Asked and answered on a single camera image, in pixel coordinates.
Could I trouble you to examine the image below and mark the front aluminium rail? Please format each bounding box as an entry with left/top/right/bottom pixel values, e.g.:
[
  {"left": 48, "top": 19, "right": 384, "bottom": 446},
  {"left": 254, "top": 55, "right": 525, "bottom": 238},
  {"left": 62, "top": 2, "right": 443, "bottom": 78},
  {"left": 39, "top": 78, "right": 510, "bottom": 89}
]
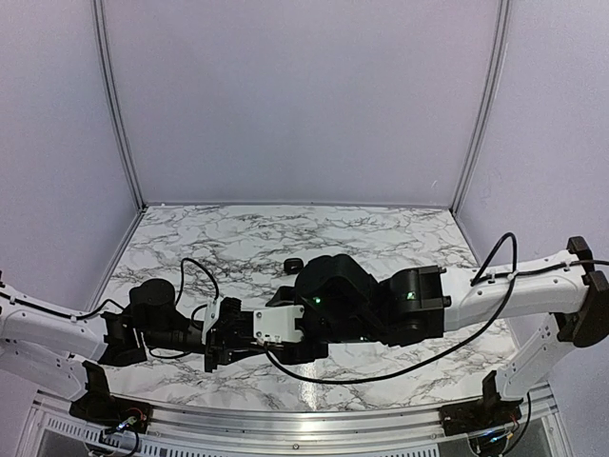
[{"left": 16, "top": 384, "right": 572, "bottom": 456}]

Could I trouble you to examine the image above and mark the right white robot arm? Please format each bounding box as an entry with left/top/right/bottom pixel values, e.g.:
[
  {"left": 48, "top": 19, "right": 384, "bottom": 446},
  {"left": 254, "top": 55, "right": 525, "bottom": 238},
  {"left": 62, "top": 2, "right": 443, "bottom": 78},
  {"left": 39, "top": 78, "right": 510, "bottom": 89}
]
[{"left": 254, "top": 237, "right": 608, "bottom": 427}]

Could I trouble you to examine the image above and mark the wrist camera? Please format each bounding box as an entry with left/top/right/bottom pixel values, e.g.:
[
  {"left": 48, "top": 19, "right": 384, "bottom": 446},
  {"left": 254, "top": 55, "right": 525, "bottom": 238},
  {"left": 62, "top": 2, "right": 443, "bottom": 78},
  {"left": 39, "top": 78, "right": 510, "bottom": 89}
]
[
  {"left": 201, "top": 297, "right": 242, "bottom": 345},
  {"left": 253, "top": 305, "right": 305, "bottom": 346}
]

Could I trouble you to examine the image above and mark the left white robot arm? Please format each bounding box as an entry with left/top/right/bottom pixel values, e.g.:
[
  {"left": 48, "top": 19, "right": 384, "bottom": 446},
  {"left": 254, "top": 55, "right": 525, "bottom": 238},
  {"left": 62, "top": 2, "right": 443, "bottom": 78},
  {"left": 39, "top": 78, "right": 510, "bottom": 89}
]
[{"left": 1, "top": 279, "right": 262, "bottom": 424}]

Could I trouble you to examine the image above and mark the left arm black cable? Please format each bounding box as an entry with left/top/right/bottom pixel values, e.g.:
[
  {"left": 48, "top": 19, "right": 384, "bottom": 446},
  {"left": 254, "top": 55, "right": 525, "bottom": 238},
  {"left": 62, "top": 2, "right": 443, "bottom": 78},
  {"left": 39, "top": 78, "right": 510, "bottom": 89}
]
[{"left": 0, "top": 256, "right": 221, "bottom": 359}]

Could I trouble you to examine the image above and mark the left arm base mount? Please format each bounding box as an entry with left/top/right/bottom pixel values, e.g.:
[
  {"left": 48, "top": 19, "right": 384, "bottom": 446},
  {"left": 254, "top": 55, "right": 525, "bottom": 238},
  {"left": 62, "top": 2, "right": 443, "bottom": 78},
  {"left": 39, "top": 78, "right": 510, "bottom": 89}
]
[{"left": 69, "top": 361, "right": 153, "bottom": 433}]

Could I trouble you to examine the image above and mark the left aluminium frame post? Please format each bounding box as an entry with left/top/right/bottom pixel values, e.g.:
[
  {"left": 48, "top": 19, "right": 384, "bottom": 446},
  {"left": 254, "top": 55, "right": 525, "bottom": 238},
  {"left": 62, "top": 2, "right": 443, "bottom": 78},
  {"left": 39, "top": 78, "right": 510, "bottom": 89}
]
[{"left": 91, "top": 0, "right": 147, "bottom": 212}]

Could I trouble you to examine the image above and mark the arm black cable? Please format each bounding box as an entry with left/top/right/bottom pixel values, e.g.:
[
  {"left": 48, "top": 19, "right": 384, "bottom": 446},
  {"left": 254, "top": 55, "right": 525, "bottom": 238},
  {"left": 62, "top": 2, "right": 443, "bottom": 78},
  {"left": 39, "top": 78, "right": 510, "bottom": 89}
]
[
  {"left": 264, "top": 231, "right": 609, "bottom": 384},
  {"left": 0, "top": 256, "right": 221, "bottom": 359}
]

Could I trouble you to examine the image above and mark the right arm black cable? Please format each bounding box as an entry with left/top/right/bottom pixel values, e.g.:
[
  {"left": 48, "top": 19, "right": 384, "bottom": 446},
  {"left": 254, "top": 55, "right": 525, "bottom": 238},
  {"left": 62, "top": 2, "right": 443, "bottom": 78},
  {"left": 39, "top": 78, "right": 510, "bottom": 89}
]
[{"left": 264, "top": 231, "right": 609, "bottom": 384}]

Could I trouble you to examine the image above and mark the black earbud charging case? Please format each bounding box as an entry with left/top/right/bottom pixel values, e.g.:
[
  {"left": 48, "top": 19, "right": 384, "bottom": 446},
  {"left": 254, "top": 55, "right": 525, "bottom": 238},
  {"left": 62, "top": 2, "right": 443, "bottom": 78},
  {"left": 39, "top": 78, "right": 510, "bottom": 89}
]
[{"left": 283, "top": 258, "right": 305, "bottom": 275}]

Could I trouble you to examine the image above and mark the aluminium frame post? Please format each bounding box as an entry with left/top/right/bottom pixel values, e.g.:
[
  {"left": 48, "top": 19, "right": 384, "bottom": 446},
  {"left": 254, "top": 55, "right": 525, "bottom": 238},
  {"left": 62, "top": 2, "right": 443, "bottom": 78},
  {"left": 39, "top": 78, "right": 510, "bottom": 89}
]
[
  {"left": 91, "top": 0, "right": 147, "bottom": 212},
  {"left": 450, "top": 0, "right": 513, "bottom": 217}
]

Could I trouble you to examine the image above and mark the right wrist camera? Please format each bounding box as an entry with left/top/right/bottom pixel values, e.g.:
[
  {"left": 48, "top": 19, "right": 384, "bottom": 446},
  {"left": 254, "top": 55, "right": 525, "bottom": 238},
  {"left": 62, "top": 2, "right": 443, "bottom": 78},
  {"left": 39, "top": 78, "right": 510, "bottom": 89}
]
[{"left": 253, "top": 305, "right": 305, "bottom": 346}]

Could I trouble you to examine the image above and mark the right aluminium frame post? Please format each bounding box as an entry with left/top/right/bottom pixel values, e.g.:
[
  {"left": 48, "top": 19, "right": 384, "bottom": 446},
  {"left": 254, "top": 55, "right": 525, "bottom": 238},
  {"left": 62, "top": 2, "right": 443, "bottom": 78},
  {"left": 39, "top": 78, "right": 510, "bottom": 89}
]
[{"left": 450, "top": 0, "right": 513, "bottom": 217}]

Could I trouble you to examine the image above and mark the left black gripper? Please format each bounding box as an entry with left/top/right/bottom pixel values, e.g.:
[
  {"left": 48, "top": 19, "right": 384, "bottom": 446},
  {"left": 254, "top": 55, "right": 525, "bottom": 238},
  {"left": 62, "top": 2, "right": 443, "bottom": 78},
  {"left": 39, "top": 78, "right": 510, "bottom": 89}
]
[{"left": 143, "top": 319, "right": 267, "bottom": 374}]

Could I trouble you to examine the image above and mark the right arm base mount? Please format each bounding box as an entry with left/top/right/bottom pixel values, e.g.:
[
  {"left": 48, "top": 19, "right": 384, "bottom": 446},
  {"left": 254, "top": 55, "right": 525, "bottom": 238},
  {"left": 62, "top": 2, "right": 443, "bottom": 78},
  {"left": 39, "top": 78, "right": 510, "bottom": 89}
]
[{"left": 439, "top": 370, "right": 523, "bottom": 436}]

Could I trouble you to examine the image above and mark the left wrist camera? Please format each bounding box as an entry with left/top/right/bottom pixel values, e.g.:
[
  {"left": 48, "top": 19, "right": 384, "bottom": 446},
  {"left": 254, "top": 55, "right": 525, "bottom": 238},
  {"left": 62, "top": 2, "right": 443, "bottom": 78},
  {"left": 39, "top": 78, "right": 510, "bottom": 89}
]
[{"left": 201, "top": 297, "right": 242, "bottom": 345}]

